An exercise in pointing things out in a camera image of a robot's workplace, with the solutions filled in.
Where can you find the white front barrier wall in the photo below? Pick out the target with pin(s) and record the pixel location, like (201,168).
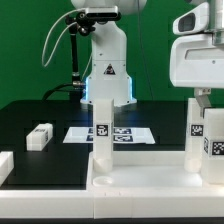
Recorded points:
(153,203)

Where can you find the white desk top tray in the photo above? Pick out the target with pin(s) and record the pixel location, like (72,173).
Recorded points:
(146,169)

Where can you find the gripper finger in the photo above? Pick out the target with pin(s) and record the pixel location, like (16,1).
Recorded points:
(202,97)

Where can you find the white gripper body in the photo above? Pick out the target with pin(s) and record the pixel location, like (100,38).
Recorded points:
(197,56)

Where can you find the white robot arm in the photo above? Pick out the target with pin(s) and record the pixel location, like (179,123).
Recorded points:
(108,78)

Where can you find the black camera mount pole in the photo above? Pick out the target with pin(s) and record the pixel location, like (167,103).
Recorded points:
(75,50)

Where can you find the white left barrier block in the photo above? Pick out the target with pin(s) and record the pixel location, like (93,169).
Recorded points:
(6,165)

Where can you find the silver depth camera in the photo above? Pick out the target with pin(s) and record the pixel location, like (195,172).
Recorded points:
(102,13)

